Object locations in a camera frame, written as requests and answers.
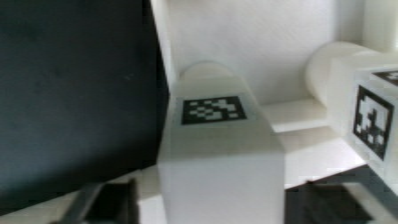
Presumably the white chair seat part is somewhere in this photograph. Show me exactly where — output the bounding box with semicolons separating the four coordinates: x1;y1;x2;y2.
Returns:
148;0;398;191

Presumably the white chair leg with marker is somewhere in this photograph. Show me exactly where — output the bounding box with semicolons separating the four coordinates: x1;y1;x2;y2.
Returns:
304;41;398;188

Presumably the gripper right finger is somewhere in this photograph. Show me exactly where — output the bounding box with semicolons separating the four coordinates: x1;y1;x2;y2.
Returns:
285;181;393;224

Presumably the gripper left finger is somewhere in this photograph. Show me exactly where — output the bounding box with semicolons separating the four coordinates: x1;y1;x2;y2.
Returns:
59;180;141;224

